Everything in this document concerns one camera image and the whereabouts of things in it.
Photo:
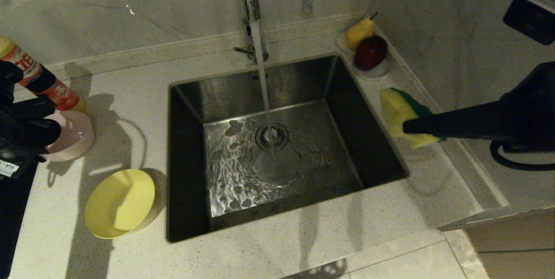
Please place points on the black induction cooktop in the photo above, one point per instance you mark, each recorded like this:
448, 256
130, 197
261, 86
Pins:
11, 235

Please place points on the pink plastic bowl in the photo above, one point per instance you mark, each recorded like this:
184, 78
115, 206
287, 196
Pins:
76, 136

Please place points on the stainless steel sink basin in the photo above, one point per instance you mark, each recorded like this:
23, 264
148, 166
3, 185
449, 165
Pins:
329, 170

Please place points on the dark red apple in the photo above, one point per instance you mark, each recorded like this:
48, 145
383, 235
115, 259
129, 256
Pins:
369, 53

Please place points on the round metal drain strainer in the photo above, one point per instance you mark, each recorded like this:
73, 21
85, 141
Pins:
279, 133

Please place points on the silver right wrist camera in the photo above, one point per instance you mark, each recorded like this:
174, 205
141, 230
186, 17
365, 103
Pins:
533, 14

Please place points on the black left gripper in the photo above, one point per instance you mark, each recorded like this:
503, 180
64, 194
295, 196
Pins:
17, 159

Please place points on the yellow green sponge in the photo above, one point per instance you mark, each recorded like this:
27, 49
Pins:
396, 112

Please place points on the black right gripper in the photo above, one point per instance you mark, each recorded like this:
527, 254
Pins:
531, 109

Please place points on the yellow dish soap bottle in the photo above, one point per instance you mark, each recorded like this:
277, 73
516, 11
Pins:
56, 90

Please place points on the yellow plastic bowl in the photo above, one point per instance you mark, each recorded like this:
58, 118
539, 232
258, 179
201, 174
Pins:
117, 205

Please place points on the yellow pear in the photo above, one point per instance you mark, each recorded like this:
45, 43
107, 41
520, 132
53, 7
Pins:
357, 34

